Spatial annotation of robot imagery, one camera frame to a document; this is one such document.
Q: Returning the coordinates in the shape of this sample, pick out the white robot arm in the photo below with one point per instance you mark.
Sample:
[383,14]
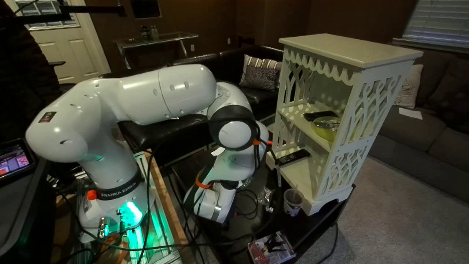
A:
[78,128]

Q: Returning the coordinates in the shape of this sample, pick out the black remote on lower shelf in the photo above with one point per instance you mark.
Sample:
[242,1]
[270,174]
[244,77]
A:
[292,158]

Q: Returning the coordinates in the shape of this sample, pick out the black remote on shelf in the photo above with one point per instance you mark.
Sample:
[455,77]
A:
[292,158]
[320,115]

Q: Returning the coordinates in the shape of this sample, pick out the black remote on upper shelf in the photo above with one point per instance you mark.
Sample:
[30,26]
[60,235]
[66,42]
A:
[320,115]

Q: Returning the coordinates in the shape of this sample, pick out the yellow-green plate on shelf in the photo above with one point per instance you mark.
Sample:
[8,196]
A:
[326,130]

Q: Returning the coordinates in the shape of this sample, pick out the white ornate wooden shelf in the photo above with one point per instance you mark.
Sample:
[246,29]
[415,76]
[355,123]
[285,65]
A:
[358,81]

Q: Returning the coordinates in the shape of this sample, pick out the black leather sofa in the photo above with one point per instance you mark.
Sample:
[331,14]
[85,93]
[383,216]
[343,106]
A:
[172,140]

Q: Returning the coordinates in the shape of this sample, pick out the patterned throw pillow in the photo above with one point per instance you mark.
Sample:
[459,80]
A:
[260,73]

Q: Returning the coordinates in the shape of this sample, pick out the clear plastic wrapper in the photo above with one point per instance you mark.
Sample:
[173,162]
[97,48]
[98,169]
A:
[267,200]

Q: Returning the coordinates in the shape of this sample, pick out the black coffee table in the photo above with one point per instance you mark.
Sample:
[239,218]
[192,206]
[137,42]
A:
[248,221]

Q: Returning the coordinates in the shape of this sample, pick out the white paper cup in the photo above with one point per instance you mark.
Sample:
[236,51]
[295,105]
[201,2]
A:
[292,203]

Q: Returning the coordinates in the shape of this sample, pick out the dark console table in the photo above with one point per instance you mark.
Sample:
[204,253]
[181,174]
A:
[123,45]

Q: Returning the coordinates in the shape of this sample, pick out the magazine on table corner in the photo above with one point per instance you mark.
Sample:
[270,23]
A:
[271,250]

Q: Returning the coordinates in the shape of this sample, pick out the white paper on couch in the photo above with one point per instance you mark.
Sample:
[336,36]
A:
[411,114]

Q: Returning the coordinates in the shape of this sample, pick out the light cushion on grey couch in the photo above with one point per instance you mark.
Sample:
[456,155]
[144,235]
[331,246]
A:
[408,95]

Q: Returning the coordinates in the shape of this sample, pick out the white panel door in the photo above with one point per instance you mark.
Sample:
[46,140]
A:
[71,46]

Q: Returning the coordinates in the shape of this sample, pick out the grey fabric couch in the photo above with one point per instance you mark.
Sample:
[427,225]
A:
[434,150]

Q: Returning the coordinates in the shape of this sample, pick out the tablet screen at left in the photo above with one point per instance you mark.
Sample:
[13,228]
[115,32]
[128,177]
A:
[16,161]

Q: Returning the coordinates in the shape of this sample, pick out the window blinds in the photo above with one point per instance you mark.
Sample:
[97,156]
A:
[440,24]

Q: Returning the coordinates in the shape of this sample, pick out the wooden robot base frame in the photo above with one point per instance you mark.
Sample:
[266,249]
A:
[160,237]

